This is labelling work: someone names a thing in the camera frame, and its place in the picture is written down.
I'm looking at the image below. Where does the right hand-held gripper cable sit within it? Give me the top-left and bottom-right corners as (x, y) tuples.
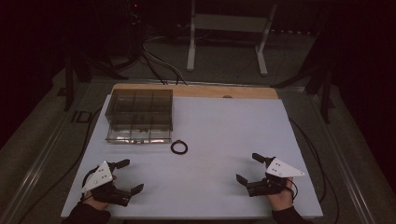
(285, 177), (299, 202)

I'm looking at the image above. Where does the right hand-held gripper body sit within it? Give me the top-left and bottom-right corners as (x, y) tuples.
(247, 157), (305, 198)

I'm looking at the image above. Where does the clear plastic drawer box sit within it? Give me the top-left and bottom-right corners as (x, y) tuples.
(105, 89), (174, 145)

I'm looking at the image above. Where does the bundle of floor cables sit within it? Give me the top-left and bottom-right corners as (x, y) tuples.
(140, 41), (189, 86)

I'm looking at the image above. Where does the left hand-held gripper cable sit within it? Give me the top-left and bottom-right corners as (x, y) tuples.
(79, 166), (100, 202)

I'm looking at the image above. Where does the wooden table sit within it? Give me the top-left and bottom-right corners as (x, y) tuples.
(110, 82), (279, 100)

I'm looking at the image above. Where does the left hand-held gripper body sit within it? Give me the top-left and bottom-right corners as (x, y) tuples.
(81, 161), (133, 207)

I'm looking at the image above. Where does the person's left hand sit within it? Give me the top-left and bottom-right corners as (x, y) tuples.
(81, 194), (110, 212)

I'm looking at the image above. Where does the black equipment stand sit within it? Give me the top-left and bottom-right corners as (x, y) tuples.
(106, 0), (148, 68)

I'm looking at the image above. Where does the hand-held gripper cable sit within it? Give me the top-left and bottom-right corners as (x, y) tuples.
(285, 177), (299, 202)
(79, 166), (100, 202)

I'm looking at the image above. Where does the black hair tie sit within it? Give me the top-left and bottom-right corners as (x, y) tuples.
(170, 139), (189, 155)

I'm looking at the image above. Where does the white table mat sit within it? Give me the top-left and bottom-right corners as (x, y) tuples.
(60, 94), (324, 219)

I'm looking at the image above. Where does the black floor cable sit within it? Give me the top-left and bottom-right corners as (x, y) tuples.
(289, 119), (341, 224)
(17, 106), (103, 224)

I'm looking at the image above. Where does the person's right hand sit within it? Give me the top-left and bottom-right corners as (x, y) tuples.
(267, 177), (295, 213)

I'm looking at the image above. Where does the grey metal stand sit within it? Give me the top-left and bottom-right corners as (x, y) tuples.
(186, 0), (278, 77)

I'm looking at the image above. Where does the black tripod stand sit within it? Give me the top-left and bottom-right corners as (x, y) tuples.
(63, 46), (129, 112)
(270, 29), (336, 124)

